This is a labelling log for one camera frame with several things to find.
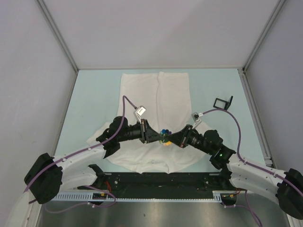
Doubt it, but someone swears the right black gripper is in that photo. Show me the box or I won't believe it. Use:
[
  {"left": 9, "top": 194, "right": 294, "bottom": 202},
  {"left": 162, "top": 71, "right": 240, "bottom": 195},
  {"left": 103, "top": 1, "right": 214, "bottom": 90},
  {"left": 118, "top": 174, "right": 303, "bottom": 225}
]
[{"left": 165, "top": 125, "right": 213, "bottom": 156}]

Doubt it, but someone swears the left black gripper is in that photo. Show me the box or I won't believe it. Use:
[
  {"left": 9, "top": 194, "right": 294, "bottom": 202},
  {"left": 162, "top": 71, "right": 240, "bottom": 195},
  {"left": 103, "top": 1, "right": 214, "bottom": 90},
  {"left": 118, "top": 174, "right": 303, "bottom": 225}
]
[{"left": 117, "top": 119, "right": 164, "bottom": 144}]

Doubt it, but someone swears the rainbow plush flower brooch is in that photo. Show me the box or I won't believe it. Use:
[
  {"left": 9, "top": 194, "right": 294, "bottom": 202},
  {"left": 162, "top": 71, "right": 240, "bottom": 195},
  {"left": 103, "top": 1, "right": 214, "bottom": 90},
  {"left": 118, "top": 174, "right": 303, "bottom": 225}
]
[{"left": 159, "top": 129, "right": 172, "bottom": 146}]

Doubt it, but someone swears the white t-shirt garment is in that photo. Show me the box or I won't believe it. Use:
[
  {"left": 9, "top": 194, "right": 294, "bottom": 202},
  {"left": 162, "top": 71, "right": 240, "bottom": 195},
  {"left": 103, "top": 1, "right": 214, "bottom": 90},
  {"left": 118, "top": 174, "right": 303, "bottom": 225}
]
[{"left": 86, "top": 71, "right": 224, "bottom": 175}]

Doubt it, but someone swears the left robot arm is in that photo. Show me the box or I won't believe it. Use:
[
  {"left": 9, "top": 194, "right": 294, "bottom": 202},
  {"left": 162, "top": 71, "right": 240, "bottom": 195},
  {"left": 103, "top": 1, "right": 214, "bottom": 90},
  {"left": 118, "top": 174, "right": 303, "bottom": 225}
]
[{"left": 24, "top": 116, "right": 163, "bottom": 204}]

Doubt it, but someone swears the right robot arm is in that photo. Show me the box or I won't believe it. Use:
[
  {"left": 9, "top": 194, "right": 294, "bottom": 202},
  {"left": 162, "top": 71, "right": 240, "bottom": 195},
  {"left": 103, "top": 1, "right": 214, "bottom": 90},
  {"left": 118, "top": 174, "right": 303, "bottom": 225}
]
[{"left": 165, "top": 125, "right": 303, "bottom": 220}]

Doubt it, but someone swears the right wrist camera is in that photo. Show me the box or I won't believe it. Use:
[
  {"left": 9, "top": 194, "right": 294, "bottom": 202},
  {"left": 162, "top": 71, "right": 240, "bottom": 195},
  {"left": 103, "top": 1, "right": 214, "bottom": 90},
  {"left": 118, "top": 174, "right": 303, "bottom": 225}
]
[{"left": 191, "top": 112, "right": 204, "bottom": 129}]

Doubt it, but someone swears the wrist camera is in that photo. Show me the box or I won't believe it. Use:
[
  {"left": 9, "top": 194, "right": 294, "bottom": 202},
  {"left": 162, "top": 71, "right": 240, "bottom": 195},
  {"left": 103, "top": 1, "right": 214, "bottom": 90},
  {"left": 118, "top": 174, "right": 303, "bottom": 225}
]
[
  {"left": 134, "top": 105, "right": 146, "bottom": 122},
  {"left": 191, "top": 112, "right": 204, "bottom": 129}
]

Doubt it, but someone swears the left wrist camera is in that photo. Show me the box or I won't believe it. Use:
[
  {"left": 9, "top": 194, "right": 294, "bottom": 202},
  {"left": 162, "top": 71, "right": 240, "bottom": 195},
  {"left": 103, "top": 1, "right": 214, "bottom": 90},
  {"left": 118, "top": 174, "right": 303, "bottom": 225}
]
[{"left": 134, "top": 105, "right": 146, "bottom": 122}]

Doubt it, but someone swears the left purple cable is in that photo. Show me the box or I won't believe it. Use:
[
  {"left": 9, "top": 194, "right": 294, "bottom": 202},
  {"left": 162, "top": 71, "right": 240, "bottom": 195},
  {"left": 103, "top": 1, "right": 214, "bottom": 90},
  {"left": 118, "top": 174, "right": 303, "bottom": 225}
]
[{"left": 23, "top": 95, "right": 140, "bottom": 204}]

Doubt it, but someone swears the black bracket stand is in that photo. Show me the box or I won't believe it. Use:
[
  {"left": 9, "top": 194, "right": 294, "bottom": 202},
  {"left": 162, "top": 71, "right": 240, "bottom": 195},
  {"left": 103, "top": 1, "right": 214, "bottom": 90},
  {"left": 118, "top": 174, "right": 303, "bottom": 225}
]
[{"left": 213, "top": 96, "right": 233, "bottom": 111}]

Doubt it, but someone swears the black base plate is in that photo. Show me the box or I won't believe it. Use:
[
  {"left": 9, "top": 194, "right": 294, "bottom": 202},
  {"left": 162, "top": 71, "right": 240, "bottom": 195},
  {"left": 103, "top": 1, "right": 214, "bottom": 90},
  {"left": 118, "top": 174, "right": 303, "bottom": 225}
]
[{"left": 91, "top": 172, "right": 244, "bottom": 198}]

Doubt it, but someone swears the white slotted cable duct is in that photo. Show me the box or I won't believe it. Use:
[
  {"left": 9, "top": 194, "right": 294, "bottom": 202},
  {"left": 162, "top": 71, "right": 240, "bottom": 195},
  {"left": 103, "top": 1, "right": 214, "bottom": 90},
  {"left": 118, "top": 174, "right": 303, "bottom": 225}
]
[{"left": 51, "top": 191, "right": 236, "bottom": 202}]

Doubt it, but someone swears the aluminium frame rail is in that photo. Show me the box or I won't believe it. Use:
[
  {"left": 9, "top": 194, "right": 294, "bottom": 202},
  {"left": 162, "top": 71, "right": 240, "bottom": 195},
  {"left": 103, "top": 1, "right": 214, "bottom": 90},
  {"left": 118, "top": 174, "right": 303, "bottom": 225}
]
[{"left": 238, "top": 69, "right": 276, "bottom": 167}]

